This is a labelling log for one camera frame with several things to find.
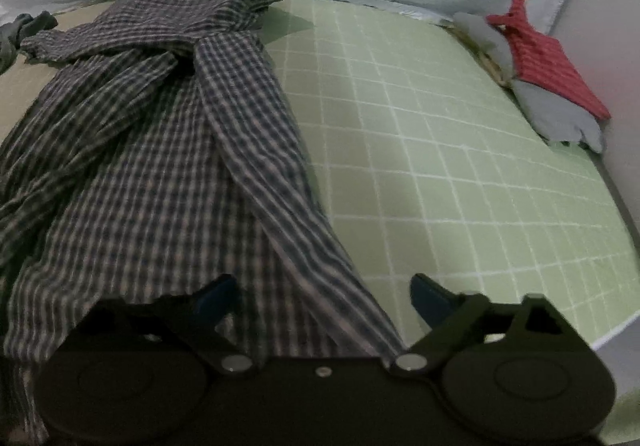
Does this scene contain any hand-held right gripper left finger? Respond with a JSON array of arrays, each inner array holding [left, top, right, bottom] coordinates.
[[87, 275, 253, 377]]

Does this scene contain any blue white checked shirt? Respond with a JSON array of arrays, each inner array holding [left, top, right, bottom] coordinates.
[[0, 0, 406, 446]]

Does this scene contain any green grid mat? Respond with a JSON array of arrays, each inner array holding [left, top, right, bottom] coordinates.
[[0, 0, 640, 352]]

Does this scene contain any blue denim garment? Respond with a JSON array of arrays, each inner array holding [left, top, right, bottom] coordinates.
[[0, 10, 57, 73]]

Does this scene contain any red striped folded garment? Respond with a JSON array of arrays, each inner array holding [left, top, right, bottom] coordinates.
[[486, 0, 612, 120]]

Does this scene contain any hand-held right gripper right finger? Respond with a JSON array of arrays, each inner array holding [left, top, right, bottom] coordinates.
[[390, 273, 581, 375]]

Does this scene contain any grey folded garment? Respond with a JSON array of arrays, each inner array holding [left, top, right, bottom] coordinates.
[[452, 11, 607, 155]]

